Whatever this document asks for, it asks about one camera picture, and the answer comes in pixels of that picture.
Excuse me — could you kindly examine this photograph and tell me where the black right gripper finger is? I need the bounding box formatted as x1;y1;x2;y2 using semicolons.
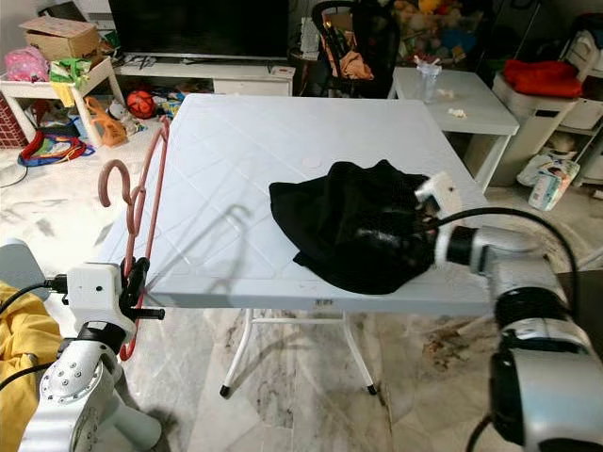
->
356;219;402;245
356;242;402;269

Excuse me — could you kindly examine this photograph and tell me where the black garment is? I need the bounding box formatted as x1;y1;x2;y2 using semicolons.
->
269;160;434;296

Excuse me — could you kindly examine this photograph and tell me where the yellow printed shirt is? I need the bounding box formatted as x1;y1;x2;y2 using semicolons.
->
0;282;62;452

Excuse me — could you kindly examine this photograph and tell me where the light blue plastic chair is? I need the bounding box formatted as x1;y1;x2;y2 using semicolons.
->
0;238;39;293

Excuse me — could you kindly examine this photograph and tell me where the printed white plastic bag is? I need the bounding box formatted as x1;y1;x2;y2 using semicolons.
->
523;155;580;212

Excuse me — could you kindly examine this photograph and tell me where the large pale blue folding table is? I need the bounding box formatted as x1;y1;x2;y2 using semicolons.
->
122;92;524;398

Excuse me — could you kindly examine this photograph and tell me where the orange toy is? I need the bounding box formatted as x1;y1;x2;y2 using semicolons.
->
83;94;131;148

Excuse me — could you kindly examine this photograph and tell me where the small white plastic table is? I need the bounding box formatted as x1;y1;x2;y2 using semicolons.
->
391;66;521;194

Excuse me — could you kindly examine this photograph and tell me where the peach cloth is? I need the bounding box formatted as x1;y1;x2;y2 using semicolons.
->
339;52;376;81

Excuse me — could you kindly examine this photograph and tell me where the grey plastic bin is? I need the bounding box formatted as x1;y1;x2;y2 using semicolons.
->
492;73;603;189

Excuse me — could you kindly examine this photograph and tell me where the red ball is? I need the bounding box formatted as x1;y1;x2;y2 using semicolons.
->
125;89;156;120

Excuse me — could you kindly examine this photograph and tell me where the red white tiled pillar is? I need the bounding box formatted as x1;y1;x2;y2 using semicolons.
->
0;99;27;152

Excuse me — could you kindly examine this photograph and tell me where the black stroller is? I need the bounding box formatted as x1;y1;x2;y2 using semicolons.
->
311;0;401;100

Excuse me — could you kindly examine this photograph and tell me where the white television console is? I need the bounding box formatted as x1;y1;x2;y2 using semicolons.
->
115;55;298;97

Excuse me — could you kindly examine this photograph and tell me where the red cloth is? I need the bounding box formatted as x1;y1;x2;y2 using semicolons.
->
502;58;585;100

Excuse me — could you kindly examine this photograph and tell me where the stuffed toys pile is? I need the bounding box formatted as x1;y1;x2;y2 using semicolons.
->
394;0;481;63

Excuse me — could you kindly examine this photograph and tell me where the green toy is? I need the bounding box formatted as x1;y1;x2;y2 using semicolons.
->
50;58;93;88

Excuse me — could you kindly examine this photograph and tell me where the white toy shelf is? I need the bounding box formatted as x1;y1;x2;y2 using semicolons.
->
0;58;125;150

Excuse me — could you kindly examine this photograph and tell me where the pink bag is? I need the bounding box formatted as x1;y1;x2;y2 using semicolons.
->
5;47;50;84

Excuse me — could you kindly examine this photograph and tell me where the brown cardboard box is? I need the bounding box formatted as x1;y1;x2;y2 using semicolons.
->
21;16;100;61

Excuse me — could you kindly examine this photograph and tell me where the metal shelf with white bins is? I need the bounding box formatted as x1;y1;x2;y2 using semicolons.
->
558;28;603;161

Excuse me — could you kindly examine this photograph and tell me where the black flat television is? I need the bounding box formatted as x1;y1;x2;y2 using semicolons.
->
108;0;291;61

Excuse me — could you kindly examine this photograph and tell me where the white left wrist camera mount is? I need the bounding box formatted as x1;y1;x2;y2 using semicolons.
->
68;263;135;340

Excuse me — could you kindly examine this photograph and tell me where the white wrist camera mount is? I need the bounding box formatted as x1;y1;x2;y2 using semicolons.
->
68;263;135;340
415;171;464;227

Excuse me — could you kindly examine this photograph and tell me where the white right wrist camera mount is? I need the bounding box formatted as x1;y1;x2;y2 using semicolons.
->
415;171;464;227

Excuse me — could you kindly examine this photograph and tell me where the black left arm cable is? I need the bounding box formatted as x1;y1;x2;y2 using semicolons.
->
0;361;59;389
0;273;71;321

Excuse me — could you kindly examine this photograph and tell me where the colourful strapped bag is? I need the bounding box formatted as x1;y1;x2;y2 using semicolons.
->
19;130;97;169

